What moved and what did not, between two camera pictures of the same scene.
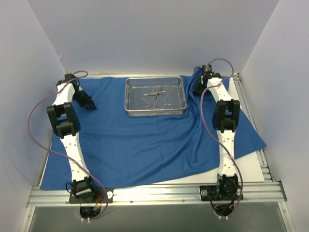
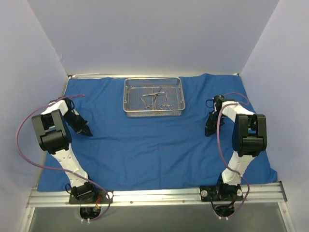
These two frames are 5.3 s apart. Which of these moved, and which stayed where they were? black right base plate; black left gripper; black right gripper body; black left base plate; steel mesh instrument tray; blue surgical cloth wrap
Moved: black left gripper; blue surgical cloth wrap; black right gripper body
Stayed: black right base plate; black left base plate; steel mesh instrument tray
